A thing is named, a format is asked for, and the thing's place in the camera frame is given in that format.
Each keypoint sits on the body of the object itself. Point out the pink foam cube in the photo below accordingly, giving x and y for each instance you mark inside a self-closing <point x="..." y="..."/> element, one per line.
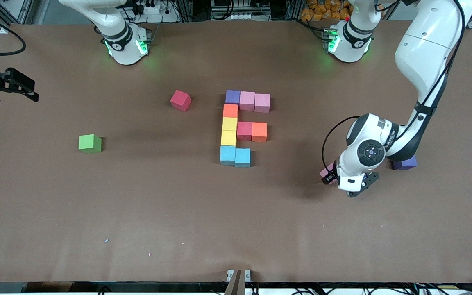
<point x="326" y="172"/>
<point x="247" y="100"/>
<point x="262" y="103"/>

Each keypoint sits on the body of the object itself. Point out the orange foam cube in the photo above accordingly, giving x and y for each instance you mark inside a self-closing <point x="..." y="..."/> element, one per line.
<point x="230" y="110"/>
<point x="259" y="131"/>

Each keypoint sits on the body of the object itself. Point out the blue foam cube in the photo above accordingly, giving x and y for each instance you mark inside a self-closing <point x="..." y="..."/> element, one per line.
<point x="242" y="157"/>
<point x="227" y="155"/>

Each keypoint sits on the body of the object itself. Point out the red foam cube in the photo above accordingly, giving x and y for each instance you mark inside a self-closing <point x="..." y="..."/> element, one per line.
<point x="244" y="130"/>
<point x="180" y="100"/>

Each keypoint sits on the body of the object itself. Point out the yellow foam cube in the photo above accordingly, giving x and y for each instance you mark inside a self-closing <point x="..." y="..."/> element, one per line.
<point x="230" y="123"/>
<point x="228" y="138"/>

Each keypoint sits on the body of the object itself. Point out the purple foam cube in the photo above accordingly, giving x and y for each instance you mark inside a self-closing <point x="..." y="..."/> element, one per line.
<point x="406" y="164"/>
<point x="232" y="97"/>

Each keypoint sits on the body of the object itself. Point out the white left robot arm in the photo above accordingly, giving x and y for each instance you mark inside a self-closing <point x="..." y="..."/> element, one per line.
<point x="424" y="49"/>

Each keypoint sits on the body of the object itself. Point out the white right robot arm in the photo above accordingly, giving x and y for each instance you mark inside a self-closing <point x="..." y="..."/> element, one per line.
<point x="123" y="49"/>

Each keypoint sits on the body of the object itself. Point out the green foam cube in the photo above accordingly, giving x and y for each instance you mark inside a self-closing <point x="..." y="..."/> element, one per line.
<point x="90" y="144"/>

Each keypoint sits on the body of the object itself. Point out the brown paper table cover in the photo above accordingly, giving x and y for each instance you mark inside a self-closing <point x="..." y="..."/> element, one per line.
<point x="236" y="229"/>

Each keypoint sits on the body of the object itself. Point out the white power strip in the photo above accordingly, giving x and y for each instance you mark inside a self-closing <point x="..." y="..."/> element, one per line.
<point x="236" y="16"/>
<point x="148" y="8"/>

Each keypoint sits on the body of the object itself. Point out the bag of orange fruits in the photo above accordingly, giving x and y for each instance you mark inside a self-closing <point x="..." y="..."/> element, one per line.
<point x="322" y="10"/>

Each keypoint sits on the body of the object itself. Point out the small metal table bracket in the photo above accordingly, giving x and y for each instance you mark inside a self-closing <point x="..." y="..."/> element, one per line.
<point x="230" y="274"/>

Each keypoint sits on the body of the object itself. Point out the brown tapered post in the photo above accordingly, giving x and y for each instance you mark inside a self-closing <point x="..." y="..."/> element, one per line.
<point x="236" y="287"/>

